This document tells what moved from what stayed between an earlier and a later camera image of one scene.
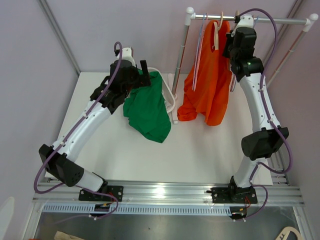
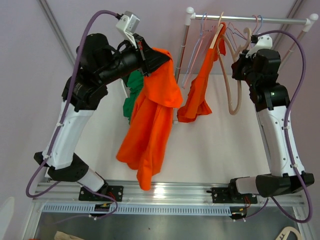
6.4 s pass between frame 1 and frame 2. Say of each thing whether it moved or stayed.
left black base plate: stayed
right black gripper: moved
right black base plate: stayed
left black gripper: moved
